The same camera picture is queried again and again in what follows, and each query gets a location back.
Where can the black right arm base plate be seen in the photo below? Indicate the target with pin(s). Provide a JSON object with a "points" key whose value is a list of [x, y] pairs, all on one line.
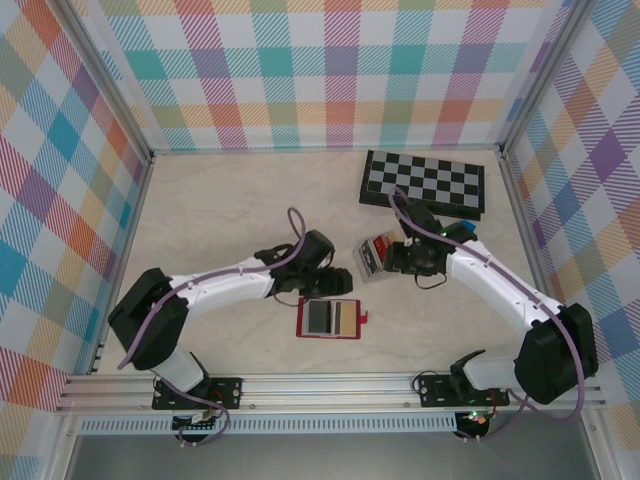
{"points": [[432, 390]]}

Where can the grey striped card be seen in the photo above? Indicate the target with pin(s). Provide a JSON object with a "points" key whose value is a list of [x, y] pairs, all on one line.
{"points": [[369, 257]]}

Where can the aluminium left frame post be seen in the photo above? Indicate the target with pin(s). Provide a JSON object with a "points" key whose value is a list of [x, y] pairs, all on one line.
{"points": [[116, 82]]}

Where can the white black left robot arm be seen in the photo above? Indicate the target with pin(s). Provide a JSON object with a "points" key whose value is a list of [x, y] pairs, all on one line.
{"points": [[225, 290]]}

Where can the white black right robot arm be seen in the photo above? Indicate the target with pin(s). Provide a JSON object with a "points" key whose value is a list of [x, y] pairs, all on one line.
{"points": [[485, 285]]}

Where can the aluminium right side rail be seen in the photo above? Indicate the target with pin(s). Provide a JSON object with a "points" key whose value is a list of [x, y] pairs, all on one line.
{"points": [[527, 225]]}

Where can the aluminium frame post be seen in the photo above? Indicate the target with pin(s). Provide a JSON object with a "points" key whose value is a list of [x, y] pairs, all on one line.
{"points": [[543, 75], [116, 82]]}

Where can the yellow card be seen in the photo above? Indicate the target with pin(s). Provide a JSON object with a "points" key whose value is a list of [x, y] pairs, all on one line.
{"points": [[394, 235]]}

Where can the small blue cube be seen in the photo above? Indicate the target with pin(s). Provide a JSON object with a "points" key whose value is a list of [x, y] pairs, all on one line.
{"points": [[470, 225]]}

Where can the aluminium right frame post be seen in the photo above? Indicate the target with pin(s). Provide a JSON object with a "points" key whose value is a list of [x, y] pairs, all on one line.
{"points": [[543, 75]]}

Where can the red leather card holder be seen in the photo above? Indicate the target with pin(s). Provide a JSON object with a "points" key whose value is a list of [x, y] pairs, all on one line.
{"points": [[301, 320]]}

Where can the clear plastic card box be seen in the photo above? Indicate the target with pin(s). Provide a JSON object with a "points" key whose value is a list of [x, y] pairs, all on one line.
{"points": [[375, 277]]}

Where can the grey black-striped card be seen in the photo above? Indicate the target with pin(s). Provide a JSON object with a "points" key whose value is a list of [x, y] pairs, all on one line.
{"points": [[320, 320]]}

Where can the black grey folding chessboard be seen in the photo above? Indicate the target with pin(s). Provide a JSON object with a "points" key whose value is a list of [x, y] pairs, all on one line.
{"points": [[425, 175]]}

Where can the aluminium mounting rail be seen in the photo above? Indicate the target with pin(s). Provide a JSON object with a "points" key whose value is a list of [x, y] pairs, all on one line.
{"points": [[325, 390]]}

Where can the red card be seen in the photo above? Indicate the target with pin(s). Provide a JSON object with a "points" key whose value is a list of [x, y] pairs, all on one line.
{"points": [[382, 243]]}

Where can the tan striped card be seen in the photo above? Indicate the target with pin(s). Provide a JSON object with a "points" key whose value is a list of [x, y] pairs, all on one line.
{"points": [[346, 319]]}

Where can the aluminium left side rail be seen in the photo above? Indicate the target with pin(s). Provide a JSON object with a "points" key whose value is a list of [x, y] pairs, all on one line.
{"points": [[121, 260]]}

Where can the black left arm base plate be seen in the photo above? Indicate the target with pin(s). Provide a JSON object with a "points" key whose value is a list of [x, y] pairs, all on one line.
{"points": [[230, 392]]}

